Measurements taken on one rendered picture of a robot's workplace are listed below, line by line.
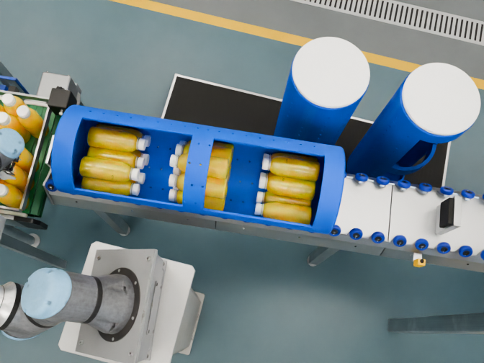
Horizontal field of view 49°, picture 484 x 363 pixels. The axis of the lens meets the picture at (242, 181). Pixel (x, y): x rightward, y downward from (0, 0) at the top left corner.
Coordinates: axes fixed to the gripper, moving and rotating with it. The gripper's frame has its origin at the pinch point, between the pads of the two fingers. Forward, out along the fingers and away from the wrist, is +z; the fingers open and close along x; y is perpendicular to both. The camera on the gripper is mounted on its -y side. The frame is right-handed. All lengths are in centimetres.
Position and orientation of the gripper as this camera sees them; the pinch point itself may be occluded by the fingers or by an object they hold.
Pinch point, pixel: (6, 169)
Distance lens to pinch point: 187.8
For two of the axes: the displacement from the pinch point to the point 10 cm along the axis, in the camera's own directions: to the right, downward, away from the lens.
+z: -0.3, 2.7, 9.6
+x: 1.6, -9.5, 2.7
